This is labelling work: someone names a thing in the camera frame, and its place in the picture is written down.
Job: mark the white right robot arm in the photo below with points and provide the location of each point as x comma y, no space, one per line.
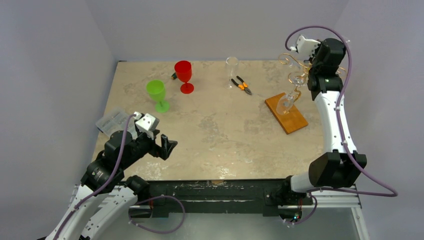
334,168

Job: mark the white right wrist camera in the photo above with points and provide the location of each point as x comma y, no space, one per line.
302,41

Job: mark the red plastic goblet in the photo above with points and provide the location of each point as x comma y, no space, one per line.
183,70

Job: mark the clear tall flute glass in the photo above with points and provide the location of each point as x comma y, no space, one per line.
232,65

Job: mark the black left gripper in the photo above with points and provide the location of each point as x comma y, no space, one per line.
166,145

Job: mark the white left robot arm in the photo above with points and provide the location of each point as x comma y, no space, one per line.
103,195

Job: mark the orange black pliers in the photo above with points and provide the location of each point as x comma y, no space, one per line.
241,84

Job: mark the gold wire glass rack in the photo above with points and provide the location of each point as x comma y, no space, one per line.
294,69

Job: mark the green plastic goblet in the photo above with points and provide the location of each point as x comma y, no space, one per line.
157,92

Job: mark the clear plastic screw box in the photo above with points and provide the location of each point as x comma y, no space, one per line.
112,121

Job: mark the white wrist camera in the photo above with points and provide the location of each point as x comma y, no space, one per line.
302,41
146,123

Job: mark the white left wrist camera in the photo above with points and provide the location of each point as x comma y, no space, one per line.
146,123

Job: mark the clear champagne flute with label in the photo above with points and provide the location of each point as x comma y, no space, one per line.
286,102

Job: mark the wooden rack base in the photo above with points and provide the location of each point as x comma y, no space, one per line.
291,121

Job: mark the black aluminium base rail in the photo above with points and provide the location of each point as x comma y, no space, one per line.
268,197

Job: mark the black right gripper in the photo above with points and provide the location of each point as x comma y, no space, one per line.
313,62

